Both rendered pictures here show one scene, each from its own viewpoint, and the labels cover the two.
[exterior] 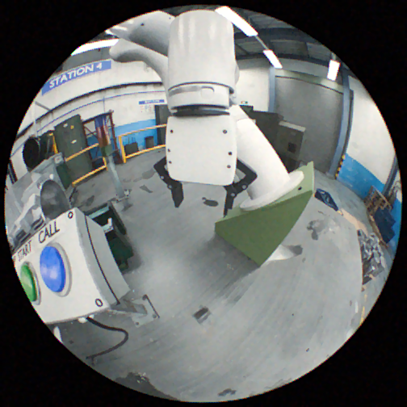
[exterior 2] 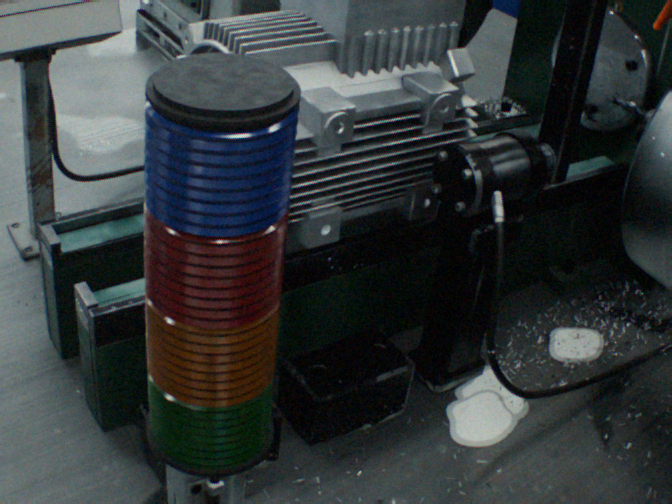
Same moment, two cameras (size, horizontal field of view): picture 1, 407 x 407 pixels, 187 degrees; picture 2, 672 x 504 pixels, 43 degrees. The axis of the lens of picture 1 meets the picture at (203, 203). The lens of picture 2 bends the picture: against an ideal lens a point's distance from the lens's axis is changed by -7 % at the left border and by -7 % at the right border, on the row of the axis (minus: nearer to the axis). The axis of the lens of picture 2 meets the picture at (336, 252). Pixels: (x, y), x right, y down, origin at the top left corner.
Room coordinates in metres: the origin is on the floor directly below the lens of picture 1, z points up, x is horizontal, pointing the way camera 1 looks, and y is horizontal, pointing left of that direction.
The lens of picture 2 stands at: (0.75, 0.48, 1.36)
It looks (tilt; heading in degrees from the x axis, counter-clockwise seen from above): 34 degrees down; 181
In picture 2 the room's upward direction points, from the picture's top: 8 degrees clockwise
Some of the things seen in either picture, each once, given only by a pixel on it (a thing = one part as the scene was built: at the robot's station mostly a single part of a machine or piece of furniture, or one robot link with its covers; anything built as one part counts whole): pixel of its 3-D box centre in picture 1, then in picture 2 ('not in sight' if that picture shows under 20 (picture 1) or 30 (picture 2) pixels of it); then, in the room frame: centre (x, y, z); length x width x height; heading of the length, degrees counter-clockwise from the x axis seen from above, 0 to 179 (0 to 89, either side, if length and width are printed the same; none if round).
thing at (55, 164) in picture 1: (51, 186); not in sight; (0.34, 1.03, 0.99); 0.35 x 0.31 x 0.37; 38
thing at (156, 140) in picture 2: (100, 122); (219, 149); (0.44, 0.42, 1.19); 0.06 x 0.06 x 0.04
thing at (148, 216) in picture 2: (102, 131); (214, 244); (0.44, 0.42, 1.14); 0.06 x 0.06 x 0.04
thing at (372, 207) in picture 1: (376, 203); not in sight; (0.76, -6.74, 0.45); 1.26 x 0.86 x 0.89; 134
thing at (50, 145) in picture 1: (48, 161); not in sight; (0.39, 1.03, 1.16); 0.33 x 0.26 x 0.42; 38
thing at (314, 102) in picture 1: (312, 118); not in sight; (4.50, -4.67, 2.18); 3.84 x 0.51 x 4.35; 44
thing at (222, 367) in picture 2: (104, 140); (211, 327); (0.44, 0.42, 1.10); 0.06 x 0.06 x 0.04
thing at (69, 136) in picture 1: (75, 156); not in sight; (2.01, 3.18, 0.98); 0.72 x 0.49 x 1.96; 134
